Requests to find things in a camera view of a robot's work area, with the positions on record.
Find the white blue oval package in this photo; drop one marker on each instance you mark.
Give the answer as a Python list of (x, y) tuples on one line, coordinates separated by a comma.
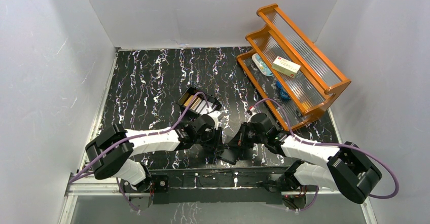
[(261, 66)]

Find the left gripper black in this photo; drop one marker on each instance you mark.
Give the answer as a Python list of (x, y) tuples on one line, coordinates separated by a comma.
[(217, 141)]

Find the blue small object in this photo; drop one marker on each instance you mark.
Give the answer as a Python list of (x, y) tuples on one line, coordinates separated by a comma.
[(282, 93)]

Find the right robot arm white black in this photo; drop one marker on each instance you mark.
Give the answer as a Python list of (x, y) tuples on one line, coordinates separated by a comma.
[(341, 167)]

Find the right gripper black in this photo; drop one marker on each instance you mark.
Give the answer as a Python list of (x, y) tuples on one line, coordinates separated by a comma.
[(240, 140)]

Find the black aluminium base frame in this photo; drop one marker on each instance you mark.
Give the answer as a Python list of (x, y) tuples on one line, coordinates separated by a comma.
[(210, 185)]

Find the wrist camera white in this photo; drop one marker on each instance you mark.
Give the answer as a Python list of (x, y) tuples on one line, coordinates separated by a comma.
[(216, 116), (252, 111)]

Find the black box of cards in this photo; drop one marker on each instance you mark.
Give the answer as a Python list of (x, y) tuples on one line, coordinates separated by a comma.
[(200, 103)]

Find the orange wooden shelf rack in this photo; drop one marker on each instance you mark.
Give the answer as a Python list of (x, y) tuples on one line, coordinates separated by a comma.
[(295, 77)]

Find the cream cardboard box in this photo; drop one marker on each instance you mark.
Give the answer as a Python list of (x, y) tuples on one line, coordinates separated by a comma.
[(285, 66)]

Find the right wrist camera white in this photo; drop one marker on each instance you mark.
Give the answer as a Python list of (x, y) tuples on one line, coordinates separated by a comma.
[(252, 111)]

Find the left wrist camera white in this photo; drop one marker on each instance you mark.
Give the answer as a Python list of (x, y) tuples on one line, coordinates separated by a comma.
[(216, 116)]

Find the black card holder wallet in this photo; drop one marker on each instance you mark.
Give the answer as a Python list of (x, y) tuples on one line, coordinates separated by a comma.
[(232, 155)]

